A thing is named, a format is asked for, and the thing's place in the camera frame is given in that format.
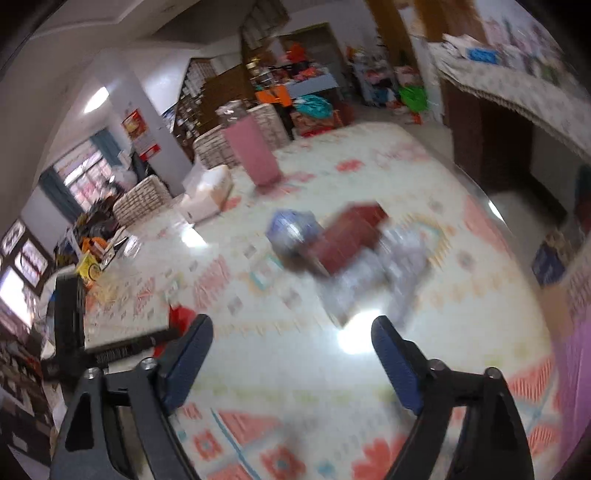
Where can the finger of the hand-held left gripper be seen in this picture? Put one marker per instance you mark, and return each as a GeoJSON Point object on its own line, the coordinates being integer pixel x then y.
{"type": "Point", "coordinates": [157, 337]}

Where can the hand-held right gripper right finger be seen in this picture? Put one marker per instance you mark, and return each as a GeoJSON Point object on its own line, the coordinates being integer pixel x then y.
{"type": "Point", "coordinates": [397, 364]}

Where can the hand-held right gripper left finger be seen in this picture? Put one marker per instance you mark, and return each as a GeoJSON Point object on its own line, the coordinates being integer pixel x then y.
{"type": "Point", "coordinates": [187, 360]}

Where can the red wrapper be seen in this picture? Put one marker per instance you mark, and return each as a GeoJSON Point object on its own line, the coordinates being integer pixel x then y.
{"type": "Point", "coordinates": [180, 317]}

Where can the dark red box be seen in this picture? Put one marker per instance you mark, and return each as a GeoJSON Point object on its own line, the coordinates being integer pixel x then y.
{"type": "Point", "coordinates": [348, 237]}

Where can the pink plastic bin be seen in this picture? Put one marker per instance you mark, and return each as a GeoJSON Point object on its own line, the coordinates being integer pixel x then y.
{"type": "Point", "coordinates": [254, 150]}

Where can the yellow box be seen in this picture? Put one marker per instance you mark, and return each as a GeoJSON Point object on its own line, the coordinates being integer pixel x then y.
{"type": "Point", "coordinates": [87, 267]}

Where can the white cardboard box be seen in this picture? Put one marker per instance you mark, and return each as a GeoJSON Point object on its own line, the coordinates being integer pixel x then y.
{"type": "Point", "coordinates": [355, 286]}

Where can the clear plastic bag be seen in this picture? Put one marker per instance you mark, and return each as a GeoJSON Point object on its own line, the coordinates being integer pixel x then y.
{"type": "Point", "coordinates": [406, 258]}

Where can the woven chair back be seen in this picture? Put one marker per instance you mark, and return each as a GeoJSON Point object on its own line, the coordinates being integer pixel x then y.
{"type": "Point", "coordinates": [212, 143]}
{"type": "Point", "coordinates": [141, 196]}
{"type": "Point", "coordinates": [270, 122]}

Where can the window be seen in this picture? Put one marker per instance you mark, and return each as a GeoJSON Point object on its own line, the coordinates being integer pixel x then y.
{"type": "Point", "coordinates": [83, 170]}

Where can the white tissue pack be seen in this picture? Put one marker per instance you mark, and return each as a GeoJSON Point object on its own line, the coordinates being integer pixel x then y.
{"type": "Point", "coordinates": [207, 191]}

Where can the blue plastic bag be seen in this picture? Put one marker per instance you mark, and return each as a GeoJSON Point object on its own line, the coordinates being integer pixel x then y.
{"type": "Point", "coordinates": [288, 226]}

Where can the pink cloth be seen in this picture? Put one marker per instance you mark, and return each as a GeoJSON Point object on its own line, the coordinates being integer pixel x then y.
{"type": "Point", "coordinates": [575, 378]}

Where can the dark wooden sideboard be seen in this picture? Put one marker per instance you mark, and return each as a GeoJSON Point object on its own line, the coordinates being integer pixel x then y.
{"type": "Point", "coordinates": [485, 138]}

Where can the green bag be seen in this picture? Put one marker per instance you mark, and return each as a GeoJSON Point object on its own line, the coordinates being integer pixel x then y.
{"type": "Point", "coordinates": [413, 99]}

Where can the orange crate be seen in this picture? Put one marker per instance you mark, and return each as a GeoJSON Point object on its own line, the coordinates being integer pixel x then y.
{"type": "Point", "coordinates": [272, 96]}

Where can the teal cloth pile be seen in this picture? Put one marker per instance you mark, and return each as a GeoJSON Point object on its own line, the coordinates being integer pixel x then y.
{"type": "Point", "coordinates": [314, 106]}

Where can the white lace table runner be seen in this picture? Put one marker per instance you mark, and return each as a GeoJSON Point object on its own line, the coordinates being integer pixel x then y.
{"type": "Point", "coordinates": [531, 92]}

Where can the red wall poster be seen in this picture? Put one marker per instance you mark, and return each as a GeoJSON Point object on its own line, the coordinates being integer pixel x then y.
{"type": "Point", "coordinates": [138, 129]}

